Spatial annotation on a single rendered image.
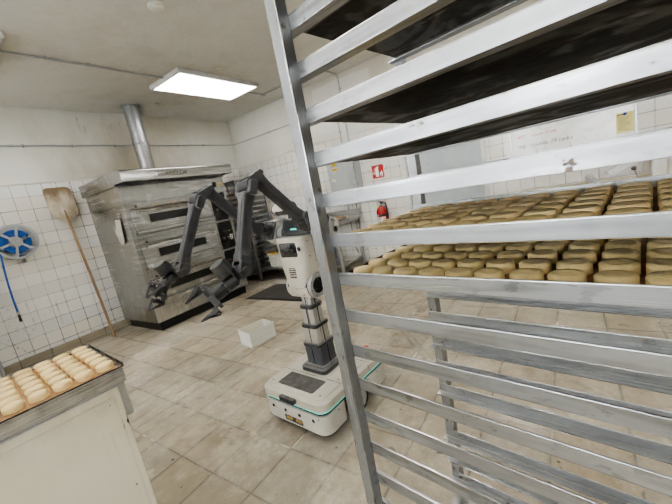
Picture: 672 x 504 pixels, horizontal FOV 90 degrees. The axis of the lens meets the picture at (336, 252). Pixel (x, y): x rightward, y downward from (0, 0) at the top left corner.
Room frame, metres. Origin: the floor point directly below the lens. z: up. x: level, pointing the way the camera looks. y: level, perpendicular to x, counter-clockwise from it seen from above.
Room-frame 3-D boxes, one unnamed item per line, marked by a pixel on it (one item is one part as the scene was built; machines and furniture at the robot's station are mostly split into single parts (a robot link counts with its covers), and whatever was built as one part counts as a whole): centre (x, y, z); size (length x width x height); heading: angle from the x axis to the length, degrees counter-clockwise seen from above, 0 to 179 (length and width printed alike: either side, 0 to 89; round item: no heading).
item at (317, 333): (2.01, 0.22, 0.36); 0.13 x 0.13 x 0.40; 49
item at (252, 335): (3.23, 0.94, 0.08); 0.30 x 0.22 x 0.16; 134
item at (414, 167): (1.07, -0.29, 0.97); 0.03 x 0.03 x 1.70; 46
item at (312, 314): (2.01, 0.22, 0.49); 0.11 x 0.11 x 0.40; 49
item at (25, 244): (3.95, 3.61, 1.10); 0.41 x 0.17 x 1.10; 144
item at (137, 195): (4.91, 2.24, 1.00); 1.56 x 1.20 x 2.01; 144
